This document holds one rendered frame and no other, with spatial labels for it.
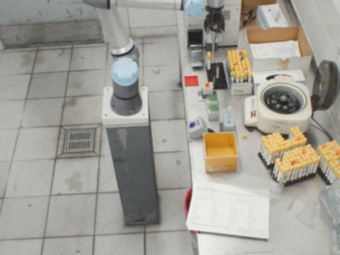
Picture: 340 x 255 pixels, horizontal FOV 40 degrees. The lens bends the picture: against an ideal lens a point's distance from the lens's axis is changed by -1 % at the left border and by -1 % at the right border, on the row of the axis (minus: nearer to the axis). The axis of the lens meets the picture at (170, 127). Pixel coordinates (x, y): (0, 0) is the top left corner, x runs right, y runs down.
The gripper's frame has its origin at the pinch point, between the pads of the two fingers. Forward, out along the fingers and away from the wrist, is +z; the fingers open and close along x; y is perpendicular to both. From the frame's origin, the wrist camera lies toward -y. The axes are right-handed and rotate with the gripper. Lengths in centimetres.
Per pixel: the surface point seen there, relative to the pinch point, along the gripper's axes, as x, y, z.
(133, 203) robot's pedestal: -45, 24, 90
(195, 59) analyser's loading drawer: -6.7, -14.6, 22.7
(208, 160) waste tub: -8, 54, 19
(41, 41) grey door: -123, -156, 109
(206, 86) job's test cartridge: -4.1, 10.0, 19.0
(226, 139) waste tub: 0.6, 41.6, 21.3
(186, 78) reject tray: -12.0, -4.8, 26.5
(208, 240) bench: -12, 85, 27
